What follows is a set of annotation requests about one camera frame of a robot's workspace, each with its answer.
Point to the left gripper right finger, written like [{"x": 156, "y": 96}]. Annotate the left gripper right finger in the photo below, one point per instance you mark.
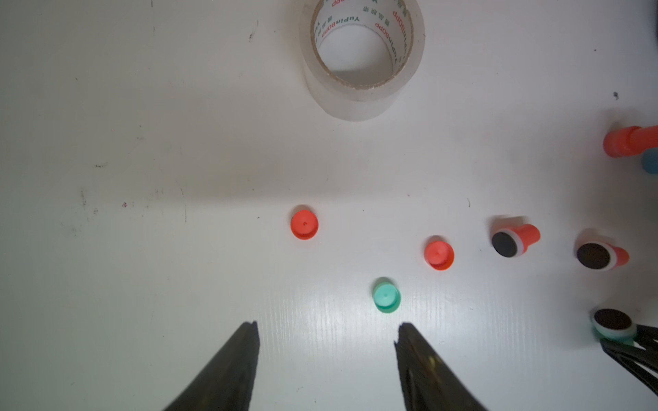
[{"x": 427, "y": 382}]

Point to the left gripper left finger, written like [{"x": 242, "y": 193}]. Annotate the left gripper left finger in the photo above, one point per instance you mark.
[{"x": 227, "y": 381}]

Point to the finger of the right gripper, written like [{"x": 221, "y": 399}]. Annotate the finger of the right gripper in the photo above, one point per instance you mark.
[
  {"x": 640, "y": 362},
  {"x": 647, "y": 336}
]

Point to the green stamp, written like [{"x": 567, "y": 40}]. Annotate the green stamp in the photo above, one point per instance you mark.
[{"x": 613, "y": 324}]

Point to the green cap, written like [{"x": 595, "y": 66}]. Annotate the green cap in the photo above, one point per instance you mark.
[{"x": 386, "y": 297}]

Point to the blue stamp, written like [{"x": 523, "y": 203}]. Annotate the blue stamp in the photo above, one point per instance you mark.
[{"x": 649, "y": 161}]

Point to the red stamp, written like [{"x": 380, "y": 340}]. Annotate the red stamp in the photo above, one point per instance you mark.
[
  {"x": 601, "y": 256},
  {"x": 515, "y": 241},
  {"x": 631, "y": 141}
]

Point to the red cap centre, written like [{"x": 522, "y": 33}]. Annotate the red cap centre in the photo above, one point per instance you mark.
[{"x": 439, "y": 255}]

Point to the red cap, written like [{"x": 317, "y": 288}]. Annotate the red cap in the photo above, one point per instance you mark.
[
  {"x": 304, "y": 224},
  {"x": 439, "y": 255}
]

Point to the red cap far left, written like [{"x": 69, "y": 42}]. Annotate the red cap far left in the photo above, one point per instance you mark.
[{"x": 304, "y": 224}]

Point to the clear tape roll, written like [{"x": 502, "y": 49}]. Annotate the clear tape roll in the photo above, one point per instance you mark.
[{"x": 359, "y": 55}]

